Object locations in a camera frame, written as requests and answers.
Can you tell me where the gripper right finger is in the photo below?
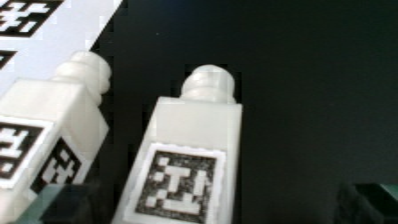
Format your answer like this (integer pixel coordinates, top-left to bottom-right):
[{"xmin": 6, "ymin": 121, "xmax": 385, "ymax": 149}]
[{"xmin": 337, "ymin": 183, "xmax": 398, "ymax": 224}]

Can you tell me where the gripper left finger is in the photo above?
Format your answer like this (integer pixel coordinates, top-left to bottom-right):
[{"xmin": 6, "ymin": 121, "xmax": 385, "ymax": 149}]
[{"xmin": 14, "ymin": 182, "xmax": 102, "ymax": 224}]

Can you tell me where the white table leg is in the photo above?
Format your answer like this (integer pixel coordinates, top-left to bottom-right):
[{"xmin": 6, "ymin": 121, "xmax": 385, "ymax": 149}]
[
  {"xmin": 111, "ymin": 65, "xmax": 241, "ymax": 224},
  {"xmin": 0, "ymin": 51, "xmax": 111, "ymax": 224}
]

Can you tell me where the white sheet with tags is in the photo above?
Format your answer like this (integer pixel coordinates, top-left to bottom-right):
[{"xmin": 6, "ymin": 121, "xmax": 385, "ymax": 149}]
[{"xmin": 0, "ymin": 0, "xmax": 122, "ymax": 95}]

